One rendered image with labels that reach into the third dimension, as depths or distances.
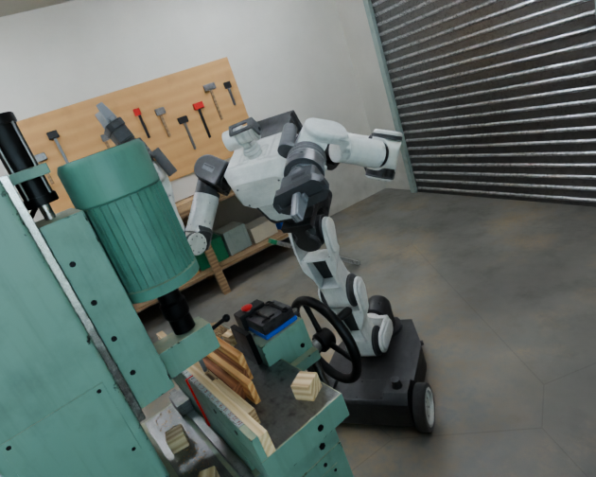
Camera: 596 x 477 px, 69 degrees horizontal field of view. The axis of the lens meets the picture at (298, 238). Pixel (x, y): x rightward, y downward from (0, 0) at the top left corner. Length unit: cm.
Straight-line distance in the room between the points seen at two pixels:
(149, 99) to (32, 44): 95
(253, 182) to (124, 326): 69
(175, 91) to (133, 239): 355
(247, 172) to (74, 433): 89
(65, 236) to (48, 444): 37
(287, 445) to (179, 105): 378
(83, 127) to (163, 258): 340
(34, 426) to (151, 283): 31
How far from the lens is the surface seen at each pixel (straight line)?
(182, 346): 103
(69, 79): 433
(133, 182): 89
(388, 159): 114
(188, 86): 443
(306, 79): 492
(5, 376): 90
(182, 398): 126
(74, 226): 89
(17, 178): 91
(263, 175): 141
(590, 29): 349
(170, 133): 434
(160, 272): 93
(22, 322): 87
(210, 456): 113
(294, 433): 91
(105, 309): 93
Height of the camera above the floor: 150
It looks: 19 degrees down
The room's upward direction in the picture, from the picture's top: 20 degrees counter-clockwise
